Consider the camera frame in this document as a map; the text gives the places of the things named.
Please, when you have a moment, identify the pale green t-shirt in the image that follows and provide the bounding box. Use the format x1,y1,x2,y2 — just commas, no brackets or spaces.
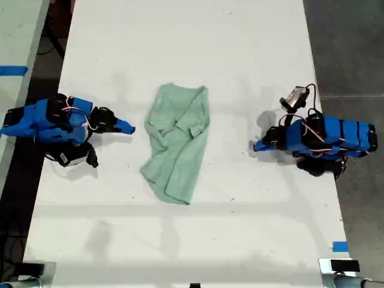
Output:
139,82,211,206

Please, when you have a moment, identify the small black box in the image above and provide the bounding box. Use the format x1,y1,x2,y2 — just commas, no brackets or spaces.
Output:
330,259,361,273
21,262,46,275

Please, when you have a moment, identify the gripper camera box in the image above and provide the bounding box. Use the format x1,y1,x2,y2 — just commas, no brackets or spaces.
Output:
44,140,99,169
279,86,310,109

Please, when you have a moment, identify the black camera stalk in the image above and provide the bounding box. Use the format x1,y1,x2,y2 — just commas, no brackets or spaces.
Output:
284,106,298,127

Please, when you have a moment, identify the long blue tape strip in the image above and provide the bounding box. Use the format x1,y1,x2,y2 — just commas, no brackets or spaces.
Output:
0,65,29,77

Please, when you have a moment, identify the white side table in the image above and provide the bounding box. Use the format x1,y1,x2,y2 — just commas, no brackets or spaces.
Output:
0,0,50,196

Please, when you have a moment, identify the metal table clamp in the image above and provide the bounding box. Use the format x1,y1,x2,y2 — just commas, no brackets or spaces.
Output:
318,257,384,288
0,260,57,288

